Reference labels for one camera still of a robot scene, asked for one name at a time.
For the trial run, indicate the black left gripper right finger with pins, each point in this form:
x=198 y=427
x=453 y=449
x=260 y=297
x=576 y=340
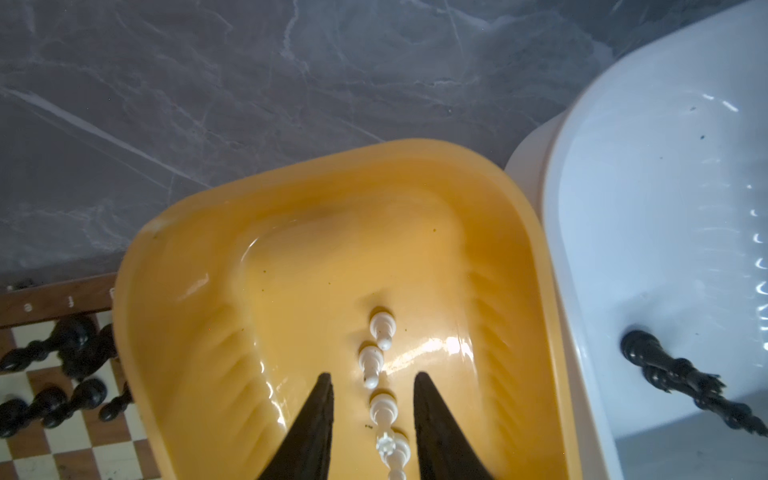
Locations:
x=442 y=449

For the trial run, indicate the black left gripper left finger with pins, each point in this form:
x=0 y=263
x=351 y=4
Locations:
x=305 y=452

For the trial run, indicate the white chess pieces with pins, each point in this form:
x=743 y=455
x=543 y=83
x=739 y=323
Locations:
x=391 y=444

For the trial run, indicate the yellow plastic tray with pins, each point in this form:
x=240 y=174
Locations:
x=231 y=303

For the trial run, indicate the brown chessboard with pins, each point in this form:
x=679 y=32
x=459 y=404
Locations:
x=66 y=409

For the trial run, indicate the white plastic tray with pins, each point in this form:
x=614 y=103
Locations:
x=652 y=191

